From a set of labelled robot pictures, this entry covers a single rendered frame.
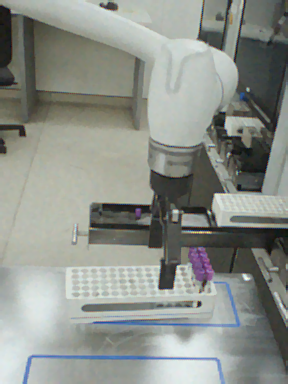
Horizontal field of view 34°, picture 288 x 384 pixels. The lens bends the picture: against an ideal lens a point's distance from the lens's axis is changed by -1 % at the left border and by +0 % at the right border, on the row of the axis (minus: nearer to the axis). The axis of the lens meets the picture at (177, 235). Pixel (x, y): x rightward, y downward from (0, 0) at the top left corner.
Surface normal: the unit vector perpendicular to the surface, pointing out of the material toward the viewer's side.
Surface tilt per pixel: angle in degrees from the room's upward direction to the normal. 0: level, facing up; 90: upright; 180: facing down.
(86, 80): 90
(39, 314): 0
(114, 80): 90
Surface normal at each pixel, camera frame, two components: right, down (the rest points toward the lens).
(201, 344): 0.12, -0.84
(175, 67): -0.33, 0.26
